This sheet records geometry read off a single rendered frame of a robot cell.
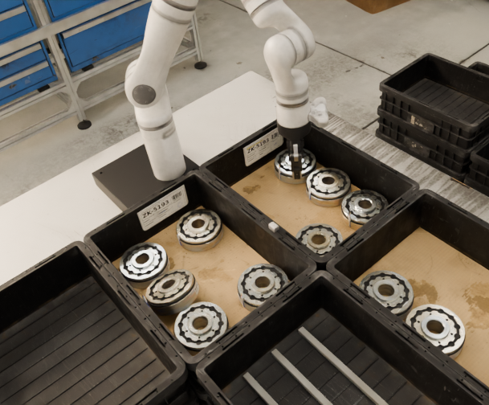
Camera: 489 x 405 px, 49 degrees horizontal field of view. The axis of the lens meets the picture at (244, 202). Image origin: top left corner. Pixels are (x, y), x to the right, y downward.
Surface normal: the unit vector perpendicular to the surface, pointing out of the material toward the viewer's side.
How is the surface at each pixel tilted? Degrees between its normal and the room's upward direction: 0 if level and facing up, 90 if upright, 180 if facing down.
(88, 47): 90
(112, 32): 90
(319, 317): 0
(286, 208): 0
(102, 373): 0
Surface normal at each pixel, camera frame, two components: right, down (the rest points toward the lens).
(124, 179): -0.12, -0.71
